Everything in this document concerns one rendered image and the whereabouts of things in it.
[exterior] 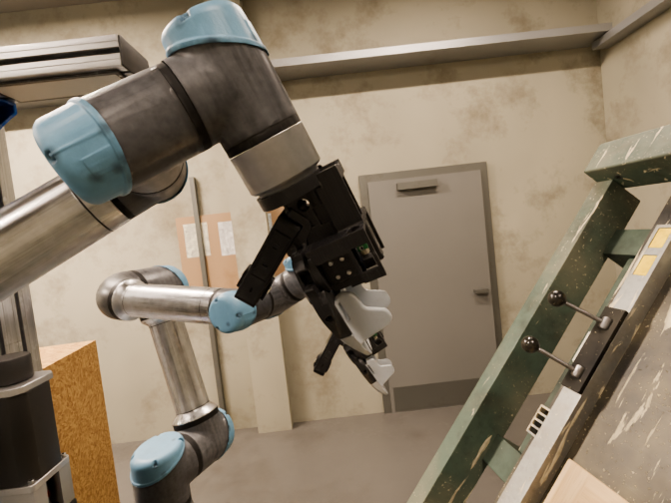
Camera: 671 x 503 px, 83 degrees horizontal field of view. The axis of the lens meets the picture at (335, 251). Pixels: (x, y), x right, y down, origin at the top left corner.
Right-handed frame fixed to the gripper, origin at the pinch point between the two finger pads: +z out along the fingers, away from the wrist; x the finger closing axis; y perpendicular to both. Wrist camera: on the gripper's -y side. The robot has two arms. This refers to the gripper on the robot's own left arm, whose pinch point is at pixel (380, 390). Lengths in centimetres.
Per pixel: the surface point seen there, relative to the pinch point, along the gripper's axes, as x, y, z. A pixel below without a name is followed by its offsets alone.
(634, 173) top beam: 19, 83, -3
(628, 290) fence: 2, 57, 12
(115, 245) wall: 258, -160, -135
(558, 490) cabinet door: -9.4, 19.0, 32.0
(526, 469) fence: -3.3, 16.5, 29.9
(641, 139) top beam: 18, 88, -10
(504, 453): 12.8, 15.0, 36.6
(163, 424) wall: 257, -222, 23
